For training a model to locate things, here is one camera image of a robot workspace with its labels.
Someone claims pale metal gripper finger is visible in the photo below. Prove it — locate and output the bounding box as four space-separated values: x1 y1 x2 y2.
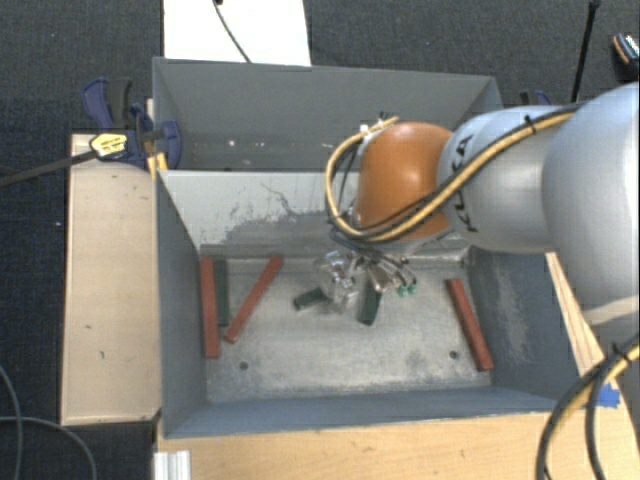
313 250 352 290
326 278 363 315

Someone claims dark green flat block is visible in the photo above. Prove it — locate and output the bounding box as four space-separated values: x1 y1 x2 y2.
355 283 384 327
213 259 232 327
292 287 327 312

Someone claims grey metal bin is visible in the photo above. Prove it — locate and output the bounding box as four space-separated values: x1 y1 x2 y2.
151 56 582 440

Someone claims red-brown flat block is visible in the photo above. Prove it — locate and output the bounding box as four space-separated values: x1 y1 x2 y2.
444 278 496 373
222 254 285 345
199 256 222 360

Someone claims pale wood flat board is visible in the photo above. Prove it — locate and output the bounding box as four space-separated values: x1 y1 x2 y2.
60 133 163 427

